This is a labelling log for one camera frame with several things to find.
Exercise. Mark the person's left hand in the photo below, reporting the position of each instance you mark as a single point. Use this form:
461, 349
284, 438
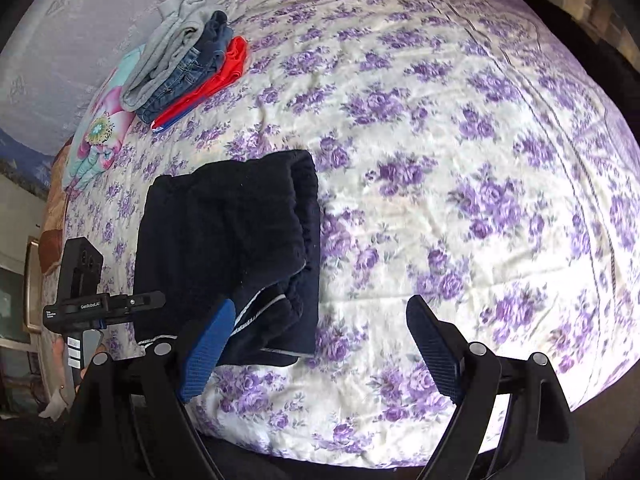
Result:
82, 374

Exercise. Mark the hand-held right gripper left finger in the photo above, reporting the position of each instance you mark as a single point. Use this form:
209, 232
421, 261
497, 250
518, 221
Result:
207, 350

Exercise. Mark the folded blue jeans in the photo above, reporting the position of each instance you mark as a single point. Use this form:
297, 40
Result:
212, 40

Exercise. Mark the purple floral bed sheet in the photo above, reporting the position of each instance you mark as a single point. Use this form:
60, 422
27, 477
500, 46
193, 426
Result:
450, 135

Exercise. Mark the framed picture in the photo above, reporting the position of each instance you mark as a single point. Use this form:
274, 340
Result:
31, 280

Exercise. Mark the brown cushion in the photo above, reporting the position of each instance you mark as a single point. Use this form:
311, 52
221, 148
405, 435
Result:
50, 252

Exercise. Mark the black pants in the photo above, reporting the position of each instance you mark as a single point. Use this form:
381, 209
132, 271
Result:
225, 230

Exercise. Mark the grey patterned bed cover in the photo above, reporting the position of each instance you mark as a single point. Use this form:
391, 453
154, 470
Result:
65, 35

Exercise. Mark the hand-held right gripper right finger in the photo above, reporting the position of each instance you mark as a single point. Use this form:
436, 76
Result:
434, 350

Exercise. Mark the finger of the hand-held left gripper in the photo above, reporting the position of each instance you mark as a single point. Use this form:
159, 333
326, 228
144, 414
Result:
137, 301

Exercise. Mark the teal floral pillow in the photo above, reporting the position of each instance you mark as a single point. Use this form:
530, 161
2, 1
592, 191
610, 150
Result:
100, 130

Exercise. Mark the red folded garment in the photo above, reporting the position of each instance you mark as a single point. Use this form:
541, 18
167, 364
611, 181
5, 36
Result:
232, 65

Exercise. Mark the folded grey pants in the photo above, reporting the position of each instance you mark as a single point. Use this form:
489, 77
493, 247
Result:
160, 55

